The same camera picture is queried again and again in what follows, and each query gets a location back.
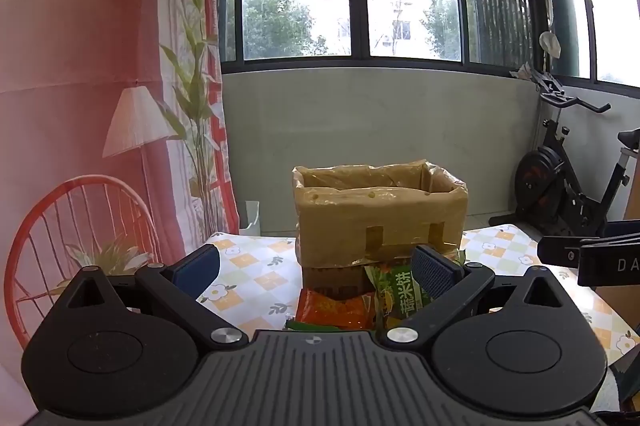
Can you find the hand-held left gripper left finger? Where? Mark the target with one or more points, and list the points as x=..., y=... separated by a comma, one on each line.
x=201, y=267

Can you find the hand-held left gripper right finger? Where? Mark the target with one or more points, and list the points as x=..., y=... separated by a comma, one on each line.
x=431, y=277

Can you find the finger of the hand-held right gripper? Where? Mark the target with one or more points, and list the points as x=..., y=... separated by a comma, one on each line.
x=560, y=250

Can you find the green snack packet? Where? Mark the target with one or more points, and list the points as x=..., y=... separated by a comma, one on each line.
x=397, y=288

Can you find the clear plastic liner bag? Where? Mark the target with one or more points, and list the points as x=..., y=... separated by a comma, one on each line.
x=370, y=211

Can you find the brown cardboard box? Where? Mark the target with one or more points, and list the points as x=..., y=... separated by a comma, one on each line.
x=340, y=273

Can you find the orange snack packet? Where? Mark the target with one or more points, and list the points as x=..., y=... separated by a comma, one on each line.
x=332, y=306

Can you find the checkered flower tablecloth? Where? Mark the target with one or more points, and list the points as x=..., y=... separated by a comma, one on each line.
x=250, y=266

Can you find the black exercise bike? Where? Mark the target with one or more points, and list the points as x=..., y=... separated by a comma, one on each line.
x=555, y=186

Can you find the small green packet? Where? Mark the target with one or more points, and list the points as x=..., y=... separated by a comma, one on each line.
x=310, y=325

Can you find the black framed window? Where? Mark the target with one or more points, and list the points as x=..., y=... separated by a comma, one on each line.
x=350, y=6

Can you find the printed wall cloth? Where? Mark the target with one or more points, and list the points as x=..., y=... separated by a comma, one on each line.
x=90, y=106

